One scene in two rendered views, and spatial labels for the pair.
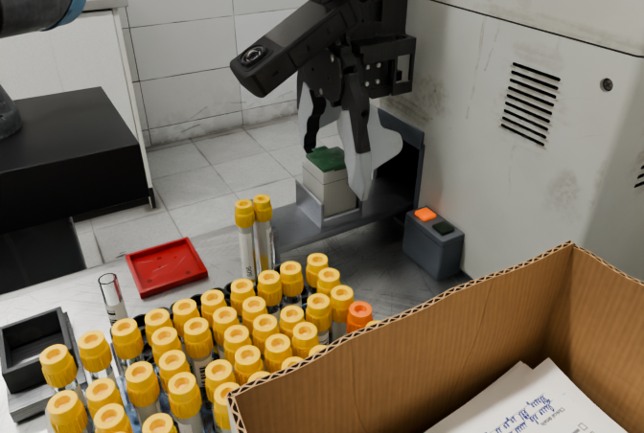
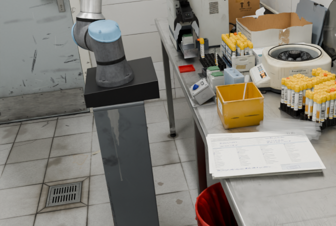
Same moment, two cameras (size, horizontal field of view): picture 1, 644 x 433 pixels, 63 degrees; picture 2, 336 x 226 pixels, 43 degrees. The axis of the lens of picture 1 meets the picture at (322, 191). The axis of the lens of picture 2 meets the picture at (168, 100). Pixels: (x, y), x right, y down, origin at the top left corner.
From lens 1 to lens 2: 187 cm
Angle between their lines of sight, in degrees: 57
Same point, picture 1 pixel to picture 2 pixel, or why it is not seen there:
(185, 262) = (186, 67)
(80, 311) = (195, 75)
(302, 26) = (188, 8)
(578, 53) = not seen: outside the picture
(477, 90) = (203, 10)
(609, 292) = (242, 21)
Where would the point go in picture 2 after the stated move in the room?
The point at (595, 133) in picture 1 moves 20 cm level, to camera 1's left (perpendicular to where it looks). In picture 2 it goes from (225, 6) to (214, 17)
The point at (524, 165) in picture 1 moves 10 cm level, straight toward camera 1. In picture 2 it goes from (216, 17) to (232, 20)
